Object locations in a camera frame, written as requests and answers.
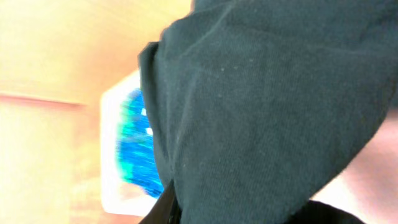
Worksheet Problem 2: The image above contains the blue sequin garment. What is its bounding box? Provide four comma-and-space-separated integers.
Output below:
116, 88, 164, 198

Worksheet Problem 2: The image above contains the clear plastic storage bin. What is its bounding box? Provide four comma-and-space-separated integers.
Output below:
100, 71, 158, 217

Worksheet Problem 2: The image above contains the black garment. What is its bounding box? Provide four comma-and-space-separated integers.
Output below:
139, 0, 397, 224

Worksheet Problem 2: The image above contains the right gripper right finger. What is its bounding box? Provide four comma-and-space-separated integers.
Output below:
285, 200, 364, 224

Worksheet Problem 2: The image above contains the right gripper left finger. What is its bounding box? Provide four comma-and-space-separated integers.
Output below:
139, 180, 182, 224

